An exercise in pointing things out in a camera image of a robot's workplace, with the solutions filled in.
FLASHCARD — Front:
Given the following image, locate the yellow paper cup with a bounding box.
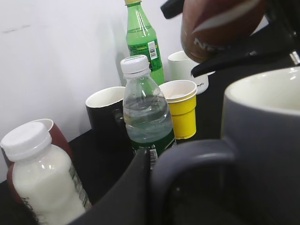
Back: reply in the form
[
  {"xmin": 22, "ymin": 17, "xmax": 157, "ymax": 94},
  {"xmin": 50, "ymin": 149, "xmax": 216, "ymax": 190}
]
[{"xmin": 159, "ymin": 80, "xmax": 197, "ymax": 140}]

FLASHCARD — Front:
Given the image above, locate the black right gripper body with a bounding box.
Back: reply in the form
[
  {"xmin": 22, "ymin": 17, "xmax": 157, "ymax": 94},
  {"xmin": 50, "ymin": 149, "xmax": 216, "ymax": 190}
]
[{"xmin": 263, "ymin": 0, "xmax": 300, "ymax": 66}]

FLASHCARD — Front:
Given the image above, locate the black ceramic mug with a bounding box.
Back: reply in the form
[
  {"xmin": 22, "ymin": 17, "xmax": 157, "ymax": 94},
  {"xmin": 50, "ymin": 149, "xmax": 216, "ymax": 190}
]
[{"xmin": 85, "ymin": 86, "xmax": 134, "ymax": 155}]

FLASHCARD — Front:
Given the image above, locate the green sprite bottle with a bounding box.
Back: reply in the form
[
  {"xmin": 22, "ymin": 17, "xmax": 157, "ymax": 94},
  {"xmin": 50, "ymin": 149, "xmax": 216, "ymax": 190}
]
[{"xmin": 125, "ymin": 0, "xmax": 165, "ymax": 85}]

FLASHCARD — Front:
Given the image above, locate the white milk bottle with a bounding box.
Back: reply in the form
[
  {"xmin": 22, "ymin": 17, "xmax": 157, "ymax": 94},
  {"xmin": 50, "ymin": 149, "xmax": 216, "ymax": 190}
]
[{"xmin": 0, "ymin": 121, "xmax": 92, "ymax": 225}]

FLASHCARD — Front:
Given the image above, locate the brown Nescafe coffee bottle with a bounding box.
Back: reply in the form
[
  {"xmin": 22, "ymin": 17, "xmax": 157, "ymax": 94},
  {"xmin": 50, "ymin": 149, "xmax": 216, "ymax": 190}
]
[{"xmin": 181, "ymin": 0, "xmax": 267, "ymax": 63}]

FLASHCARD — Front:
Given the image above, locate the grey ceramic mug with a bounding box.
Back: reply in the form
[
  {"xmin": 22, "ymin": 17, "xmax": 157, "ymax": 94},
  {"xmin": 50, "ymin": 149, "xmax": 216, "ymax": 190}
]
[{"xmin": 150, "ymin": 67, "xmax": 300, "ymax": 225}]

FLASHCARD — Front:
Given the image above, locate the white ceramic mug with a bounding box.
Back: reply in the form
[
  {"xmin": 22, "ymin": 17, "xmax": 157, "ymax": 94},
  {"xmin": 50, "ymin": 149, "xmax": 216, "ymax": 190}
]
[{"xmin": 168, "ymin": 51, "xmax": 209, "ymax": 95}]

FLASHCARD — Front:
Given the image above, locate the clear water bottle green label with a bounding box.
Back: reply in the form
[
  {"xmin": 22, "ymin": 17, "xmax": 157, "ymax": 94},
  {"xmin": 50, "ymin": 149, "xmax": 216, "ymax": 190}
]
[{"xmin": 120, "ymin": 55, "xmax": 176, "ymax": 168}]

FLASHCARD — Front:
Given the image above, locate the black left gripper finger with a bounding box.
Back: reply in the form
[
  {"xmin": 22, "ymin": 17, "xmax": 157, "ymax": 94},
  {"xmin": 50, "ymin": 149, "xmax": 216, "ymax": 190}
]
[{"xmin": 71, "ymin": 149, "xmax": 150, "ymax": 225}]

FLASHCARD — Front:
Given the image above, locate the dark red ceramic mug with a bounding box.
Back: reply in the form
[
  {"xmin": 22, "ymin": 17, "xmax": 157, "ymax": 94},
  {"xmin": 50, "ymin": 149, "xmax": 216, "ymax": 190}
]
[{"xmin": 0, "ymin": 118, "xmax": 74, "ymax": 225}]

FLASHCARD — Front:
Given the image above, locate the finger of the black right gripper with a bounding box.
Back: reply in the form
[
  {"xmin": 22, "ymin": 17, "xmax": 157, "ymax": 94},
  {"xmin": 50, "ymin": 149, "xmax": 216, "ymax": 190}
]
[
  {"xmin": 191, "ymin": 33, "xmax": 300, "ymax": 78},
  {"xmin": 160, "ymin": 0, "xmax": 185, "ymax": 19}
]

